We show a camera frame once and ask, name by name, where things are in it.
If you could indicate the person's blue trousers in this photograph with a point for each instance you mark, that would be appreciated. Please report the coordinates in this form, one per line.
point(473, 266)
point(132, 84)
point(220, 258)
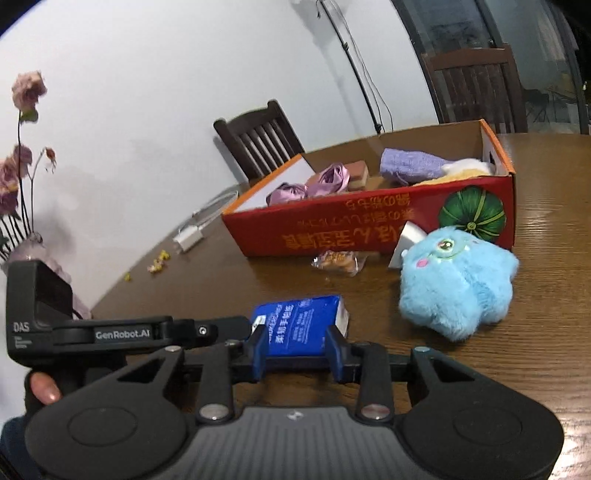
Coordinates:
point(11, 447)

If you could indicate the dark wooden chair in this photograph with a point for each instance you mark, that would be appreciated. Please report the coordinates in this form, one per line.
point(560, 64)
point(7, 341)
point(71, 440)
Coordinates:
point(475, 87)
point(258, 138)

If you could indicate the brown sponge block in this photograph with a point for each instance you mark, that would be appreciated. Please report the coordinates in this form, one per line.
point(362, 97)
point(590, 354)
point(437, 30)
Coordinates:
point(358, 175)

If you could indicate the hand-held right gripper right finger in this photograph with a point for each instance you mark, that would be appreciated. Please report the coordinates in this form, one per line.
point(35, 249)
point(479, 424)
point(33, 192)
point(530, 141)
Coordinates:
point(335, 351)

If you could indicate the purple terry towel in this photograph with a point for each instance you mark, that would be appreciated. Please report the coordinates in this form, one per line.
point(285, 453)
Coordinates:
point(411, 167)

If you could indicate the white power adapter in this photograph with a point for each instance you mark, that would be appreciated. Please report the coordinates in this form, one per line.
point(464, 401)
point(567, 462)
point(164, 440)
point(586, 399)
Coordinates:
point(188, 239)

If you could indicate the white triangular carton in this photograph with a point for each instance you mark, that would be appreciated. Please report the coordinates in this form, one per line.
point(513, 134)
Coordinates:
point(406, 242)

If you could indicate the small yellow candy pieces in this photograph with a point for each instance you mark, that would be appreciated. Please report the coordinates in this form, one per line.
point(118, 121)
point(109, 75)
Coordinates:
point(157, 265)

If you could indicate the clear snack packet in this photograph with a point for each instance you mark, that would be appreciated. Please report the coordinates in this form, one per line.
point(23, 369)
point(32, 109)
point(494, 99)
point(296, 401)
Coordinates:
point(339, 262)

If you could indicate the dried pink flowers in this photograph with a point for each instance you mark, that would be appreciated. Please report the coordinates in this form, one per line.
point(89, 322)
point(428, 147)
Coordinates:
point(28, 90)

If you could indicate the glass sliding door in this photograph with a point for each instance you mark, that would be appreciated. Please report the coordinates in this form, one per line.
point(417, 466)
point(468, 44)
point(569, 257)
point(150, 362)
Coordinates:
point(545, 55)

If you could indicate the blue tissue packet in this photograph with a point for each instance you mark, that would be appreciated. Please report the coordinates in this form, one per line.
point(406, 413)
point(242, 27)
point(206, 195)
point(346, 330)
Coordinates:
point(300, 323)

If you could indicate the person's left hand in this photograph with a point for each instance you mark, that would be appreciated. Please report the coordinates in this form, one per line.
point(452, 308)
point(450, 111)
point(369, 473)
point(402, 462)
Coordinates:
point(45, 387)

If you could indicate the yellow and white plush toy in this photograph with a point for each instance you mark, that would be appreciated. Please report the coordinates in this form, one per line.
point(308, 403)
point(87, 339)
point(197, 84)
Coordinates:
point(466, 169)

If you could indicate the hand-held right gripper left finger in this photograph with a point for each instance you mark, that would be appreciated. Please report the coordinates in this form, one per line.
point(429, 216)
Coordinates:
point(258, 353)

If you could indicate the red cardboard box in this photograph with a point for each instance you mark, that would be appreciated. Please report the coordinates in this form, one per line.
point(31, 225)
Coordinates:
point(369, 221)

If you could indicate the glass flower vase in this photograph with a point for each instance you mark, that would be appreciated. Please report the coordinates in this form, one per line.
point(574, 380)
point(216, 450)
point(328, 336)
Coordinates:
point(32, 251)

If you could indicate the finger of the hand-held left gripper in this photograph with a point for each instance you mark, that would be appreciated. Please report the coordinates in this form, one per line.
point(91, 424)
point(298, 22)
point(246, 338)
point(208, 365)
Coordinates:
point(207, 328)

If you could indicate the blue plush toy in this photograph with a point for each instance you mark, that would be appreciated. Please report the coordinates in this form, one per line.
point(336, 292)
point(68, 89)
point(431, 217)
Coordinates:
point(457, 286)

